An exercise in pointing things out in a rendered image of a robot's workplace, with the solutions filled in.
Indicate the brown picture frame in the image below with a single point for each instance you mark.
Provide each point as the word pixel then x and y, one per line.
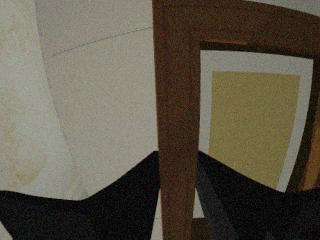
pixel 240 81

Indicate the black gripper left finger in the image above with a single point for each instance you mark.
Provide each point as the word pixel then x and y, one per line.
pixel 123 211

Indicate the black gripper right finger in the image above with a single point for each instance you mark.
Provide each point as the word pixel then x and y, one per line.
pixel 238 208

